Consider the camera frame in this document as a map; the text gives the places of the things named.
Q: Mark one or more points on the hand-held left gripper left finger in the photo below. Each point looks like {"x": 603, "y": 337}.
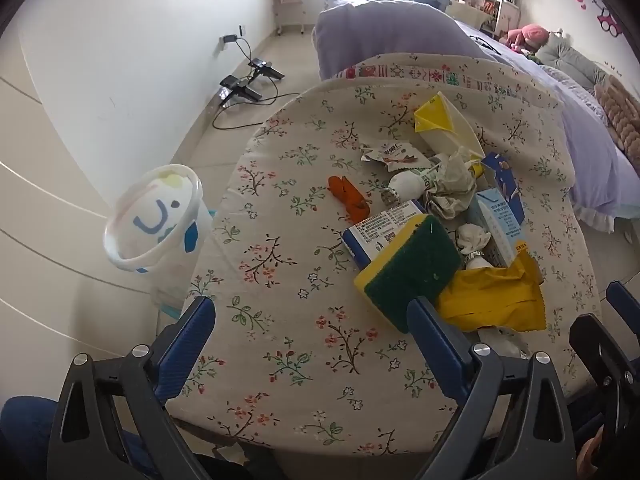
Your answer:
{"x": 189, "y": 331}

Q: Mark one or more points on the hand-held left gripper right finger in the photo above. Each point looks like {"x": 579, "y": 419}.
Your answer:
{"x": 436, "y": 341}

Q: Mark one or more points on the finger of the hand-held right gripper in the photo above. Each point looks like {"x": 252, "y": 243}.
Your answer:
{"x": 592, "y": 335}
{"x": 622, "y": 300}

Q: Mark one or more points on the white bucket with blue face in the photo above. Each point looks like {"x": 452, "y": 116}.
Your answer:
{"x": 150, "y": 200}

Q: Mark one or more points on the small white plastic bottle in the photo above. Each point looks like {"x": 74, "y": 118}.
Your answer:
{"x": 407, "y": 182}

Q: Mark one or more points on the paper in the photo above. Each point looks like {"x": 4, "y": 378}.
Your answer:
{"x": 450, "y": 180}

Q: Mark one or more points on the person's right hand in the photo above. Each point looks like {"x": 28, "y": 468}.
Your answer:
{"x": 589, "y": 460}

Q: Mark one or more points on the white plastic wrapper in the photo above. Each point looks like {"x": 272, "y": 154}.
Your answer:
{"x": 505, "y": 342}

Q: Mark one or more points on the yellow cloth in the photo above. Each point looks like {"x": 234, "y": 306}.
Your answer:
{"x": 490, "y": 295}

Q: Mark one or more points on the yellow and green sponge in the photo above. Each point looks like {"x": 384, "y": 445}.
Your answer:
{"x": 410, "y": 265}

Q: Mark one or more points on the floral tablecloth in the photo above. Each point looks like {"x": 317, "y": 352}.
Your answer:
{"x": 280, "y": 310}

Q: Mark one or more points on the crumpled white tissue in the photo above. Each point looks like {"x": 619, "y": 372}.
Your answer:
{"x": 472, "y": 237}

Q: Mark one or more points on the blue and white milk carton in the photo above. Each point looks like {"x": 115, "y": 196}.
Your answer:
{"x": 500, "y": 215}

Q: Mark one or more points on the brown knitted pillow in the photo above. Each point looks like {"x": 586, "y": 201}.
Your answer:
{"x": 620, "y": 115}

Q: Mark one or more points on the person's blue jeans leg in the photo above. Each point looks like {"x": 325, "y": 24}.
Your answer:
{"x": 25, "y": 425}

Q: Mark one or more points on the white and brown snack wrapper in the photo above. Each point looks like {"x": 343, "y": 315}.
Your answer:
{"x": 395, "y": 152}

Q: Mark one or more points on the yellow carton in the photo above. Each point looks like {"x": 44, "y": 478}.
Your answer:
{"x": 440, "y": 120}

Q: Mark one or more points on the black charger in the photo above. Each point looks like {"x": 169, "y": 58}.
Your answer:
{"x": 265, "y": 67}
{"x": 240, "y": 91}

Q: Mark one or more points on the grey cloth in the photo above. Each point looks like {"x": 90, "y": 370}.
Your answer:
{"x": 570, "y": 57}

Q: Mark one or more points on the pink plush toy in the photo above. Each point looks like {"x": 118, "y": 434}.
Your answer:
{"x": 530, "y": 35}

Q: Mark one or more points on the bed with purple cover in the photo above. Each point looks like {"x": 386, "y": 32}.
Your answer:
{"x": 400, "y": 30}

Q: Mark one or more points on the wall power plug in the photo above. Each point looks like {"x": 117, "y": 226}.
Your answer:
{"x": 229, "y": 40}

